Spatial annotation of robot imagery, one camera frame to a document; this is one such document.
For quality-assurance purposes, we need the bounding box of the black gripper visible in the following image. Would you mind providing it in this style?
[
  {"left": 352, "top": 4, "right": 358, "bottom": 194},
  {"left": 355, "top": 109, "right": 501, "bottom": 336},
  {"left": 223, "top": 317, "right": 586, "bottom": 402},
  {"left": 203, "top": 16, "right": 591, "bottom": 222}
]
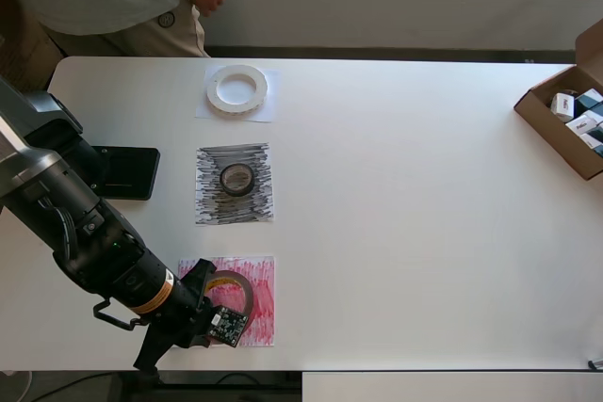
[{"left": 133, "top": 258, "right": 219, "bottom": 371}]

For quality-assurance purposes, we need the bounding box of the red tape roll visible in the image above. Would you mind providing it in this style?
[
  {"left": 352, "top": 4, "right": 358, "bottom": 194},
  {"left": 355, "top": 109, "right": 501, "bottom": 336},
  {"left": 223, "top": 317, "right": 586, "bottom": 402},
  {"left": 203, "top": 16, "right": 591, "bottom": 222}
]
[{"left": 203, "top": 269, "right": 255, "bottom": 323}]

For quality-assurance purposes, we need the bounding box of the black tape roll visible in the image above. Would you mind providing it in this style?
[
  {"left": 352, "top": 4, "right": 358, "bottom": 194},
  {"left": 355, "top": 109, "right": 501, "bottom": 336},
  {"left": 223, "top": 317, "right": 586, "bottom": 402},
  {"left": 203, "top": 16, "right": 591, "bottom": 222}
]
[{"left": 219, "top": 162, "right": 257, "bottom": 198}]

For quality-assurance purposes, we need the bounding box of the white tape roll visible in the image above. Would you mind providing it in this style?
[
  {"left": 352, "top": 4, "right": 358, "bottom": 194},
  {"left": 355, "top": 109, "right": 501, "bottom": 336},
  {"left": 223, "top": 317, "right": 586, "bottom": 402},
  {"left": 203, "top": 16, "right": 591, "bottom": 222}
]
[{"left": 204, "top": 65, "right": 269, "bottom": 120}]

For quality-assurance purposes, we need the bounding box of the red scribbled paper sheet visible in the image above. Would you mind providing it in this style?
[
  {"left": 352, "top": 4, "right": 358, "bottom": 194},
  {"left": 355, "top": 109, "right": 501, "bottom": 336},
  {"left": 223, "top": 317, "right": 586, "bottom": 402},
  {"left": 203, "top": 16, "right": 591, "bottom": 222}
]
[{"left": 169, "top": 255, "right": 277, "bottom": 350}]

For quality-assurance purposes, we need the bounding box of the black scribbled paper sheet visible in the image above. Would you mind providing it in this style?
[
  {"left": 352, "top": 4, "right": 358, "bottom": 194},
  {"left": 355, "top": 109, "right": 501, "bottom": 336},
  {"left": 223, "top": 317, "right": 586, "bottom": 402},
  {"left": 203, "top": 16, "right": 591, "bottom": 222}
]
[{"left": 194, "top": 141, "right": 276, "bottom": 228}]

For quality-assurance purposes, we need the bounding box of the blank white paper sheet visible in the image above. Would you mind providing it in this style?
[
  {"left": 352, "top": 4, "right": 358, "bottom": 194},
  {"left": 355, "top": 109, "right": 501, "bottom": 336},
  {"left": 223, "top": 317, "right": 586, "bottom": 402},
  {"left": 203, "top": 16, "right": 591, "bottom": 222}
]
[{"left": 195, "top": 66, "right": 281, "bottom": 124}]

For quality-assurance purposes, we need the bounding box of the small white printed carton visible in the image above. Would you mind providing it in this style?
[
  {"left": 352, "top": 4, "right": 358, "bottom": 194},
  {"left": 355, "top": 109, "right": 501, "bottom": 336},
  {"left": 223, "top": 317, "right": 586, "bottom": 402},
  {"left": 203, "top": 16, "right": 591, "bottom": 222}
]
[
  {"left": 579, "top": 132, "right": 603, "bottom": 154},
  {"left": 563, "top": 111, "right": 595, "bottom": 138},
  {"left": 549, "top": 92, "right": 577, "bottom": 121}
]

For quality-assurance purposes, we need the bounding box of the open brown cardboard box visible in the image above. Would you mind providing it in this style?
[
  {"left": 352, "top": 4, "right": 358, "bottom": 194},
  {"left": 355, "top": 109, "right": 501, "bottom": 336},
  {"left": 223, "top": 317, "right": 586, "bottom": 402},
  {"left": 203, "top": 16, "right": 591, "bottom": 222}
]
[{"left": 513, "top": 18, "right": 603, "bottom": 182}]

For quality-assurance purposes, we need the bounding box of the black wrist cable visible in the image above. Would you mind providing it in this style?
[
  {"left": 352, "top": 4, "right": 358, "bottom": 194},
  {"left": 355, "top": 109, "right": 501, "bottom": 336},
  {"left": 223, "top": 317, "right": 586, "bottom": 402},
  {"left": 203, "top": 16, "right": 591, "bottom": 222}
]
[{"left": 91, "top": 297, "right": 145, "bottom": 331}]

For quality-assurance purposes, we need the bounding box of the gripper-mounted camera circuit board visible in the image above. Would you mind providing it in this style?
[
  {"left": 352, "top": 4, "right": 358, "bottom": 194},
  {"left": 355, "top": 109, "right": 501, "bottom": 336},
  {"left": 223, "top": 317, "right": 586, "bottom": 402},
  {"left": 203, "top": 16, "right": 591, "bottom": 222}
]
[{"left": 202, "top": 305, "right": 251, "bottom": 350}]

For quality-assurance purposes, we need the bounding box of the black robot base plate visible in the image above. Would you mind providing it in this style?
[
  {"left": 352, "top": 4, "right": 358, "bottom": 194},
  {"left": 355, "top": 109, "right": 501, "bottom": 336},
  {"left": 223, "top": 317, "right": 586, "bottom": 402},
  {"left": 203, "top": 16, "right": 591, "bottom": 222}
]
[{"left": 88, "top": 146, "right": 160, "bottom": 201}]

